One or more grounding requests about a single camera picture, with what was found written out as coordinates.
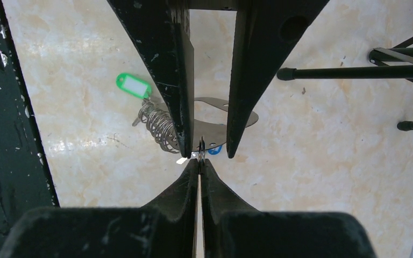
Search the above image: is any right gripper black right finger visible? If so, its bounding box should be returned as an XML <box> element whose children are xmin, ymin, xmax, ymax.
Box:
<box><xmin>200</xmin><ymin>160</ymin><xmax>375</xmax><ymax>257</ymax></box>

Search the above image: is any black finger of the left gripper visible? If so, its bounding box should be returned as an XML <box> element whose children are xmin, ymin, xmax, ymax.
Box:
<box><xmin>226</xmin><ymin>0</ymin><xmax>328</xmax><ymax>158</ymax></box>
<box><xmin>109</xmin><ymin>1</ymin><xmax>194</xmax><ymax>158</ymax></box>

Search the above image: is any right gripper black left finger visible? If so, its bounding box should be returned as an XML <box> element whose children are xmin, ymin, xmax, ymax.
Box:
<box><xmin>0</xmin><ymin>159</ymin><xmax>199</xmax><ymax>257</ymax></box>

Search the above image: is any green key tag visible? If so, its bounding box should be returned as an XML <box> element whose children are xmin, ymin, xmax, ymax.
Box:
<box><xmin>116</xmin><ymin>73</ymin><xmax>152</xmax><ymax>99</ymax></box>

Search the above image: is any small metal split ring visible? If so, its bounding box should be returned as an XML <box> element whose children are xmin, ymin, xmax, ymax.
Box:
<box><xmin>197</xmin><ymin>137</ymin><xmax>207</xmax><ymax>175</ymax></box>

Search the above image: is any blue key tag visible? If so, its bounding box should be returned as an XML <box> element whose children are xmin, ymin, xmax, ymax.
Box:
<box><xmin>208</xmin><ymin>145</ymin><xmax>222</xmax><ymax>155</ymax></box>

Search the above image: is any silver key on green tag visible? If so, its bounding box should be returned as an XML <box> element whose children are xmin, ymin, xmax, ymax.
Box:
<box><xmin>132</xmin><ymin>107</ymin><xmax>146</xmax><ymax>127</ymax></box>

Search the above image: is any black music stand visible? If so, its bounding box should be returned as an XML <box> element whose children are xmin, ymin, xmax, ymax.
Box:
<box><xmin>276</xmin><ymin>25</ymin><xmax>413</xmax><ymax>132</ymax></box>

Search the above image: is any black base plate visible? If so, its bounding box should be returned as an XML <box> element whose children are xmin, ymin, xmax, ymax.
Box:
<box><xmin>0</xmin><ymin>1</ymin><xmax>59</xmax><ymax>249</ymax></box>

